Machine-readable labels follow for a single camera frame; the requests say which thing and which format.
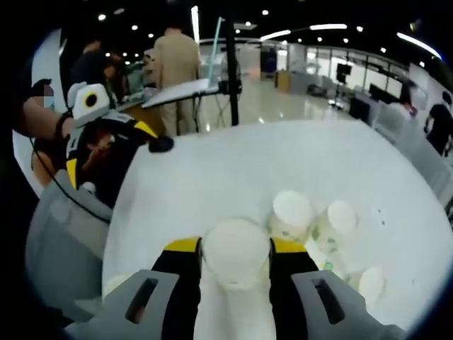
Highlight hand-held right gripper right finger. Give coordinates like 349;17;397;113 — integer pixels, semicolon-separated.
269;237;408;340

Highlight round ceiling spotlights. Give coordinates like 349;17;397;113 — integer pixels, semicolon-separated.
98;10;425;68

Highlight grey desk partition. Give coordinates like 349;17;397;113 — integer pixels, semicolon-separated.
374;102;453;199

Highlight white paper cup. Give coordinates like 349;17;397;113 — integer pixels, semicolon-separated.
311;200;359;254
348;266;387;309
199;217;273;292
265;190;316;245

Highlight black cable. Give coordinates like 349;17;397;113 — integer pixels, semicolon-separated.
30;137;111;223

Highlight white tilted board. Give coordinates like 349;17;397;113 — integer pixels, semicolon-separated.
141;77;220;108

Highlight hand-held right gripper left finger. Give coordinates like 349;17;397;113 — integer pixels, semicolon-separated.
102;236;203;340

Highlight grey office chair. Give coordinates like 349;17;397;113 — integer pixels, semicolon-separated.
26;169;120;322

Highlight black stand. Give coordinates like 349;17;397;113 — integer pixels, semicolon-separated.
217;0;244;127

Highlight small black object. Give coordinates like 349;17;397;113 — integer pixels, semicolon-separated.
148;137;175;154

